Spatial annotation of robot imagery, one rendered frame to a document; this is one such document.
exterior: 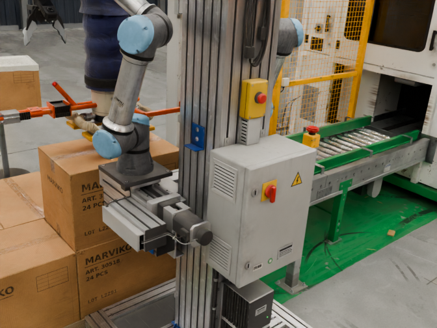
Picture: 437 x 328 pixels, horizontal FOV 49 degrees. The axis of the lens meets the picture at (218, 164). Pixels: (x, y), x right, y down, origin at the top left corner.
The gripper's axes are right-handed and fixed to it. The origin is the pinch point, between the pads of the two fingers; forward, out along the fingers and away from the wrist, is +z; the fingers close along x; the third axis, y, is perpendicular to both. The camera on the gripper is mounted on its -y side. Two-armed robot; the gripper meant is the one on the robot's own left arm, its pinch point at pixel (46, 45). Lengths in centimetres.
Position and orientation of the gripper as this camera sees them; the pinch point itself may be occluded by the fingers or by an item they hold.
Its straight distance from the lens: 192.8
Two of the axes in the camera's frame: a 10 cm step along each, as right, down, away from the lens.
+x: -7.7, 2.1, -6.0
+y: -6.4, -3.3, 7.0
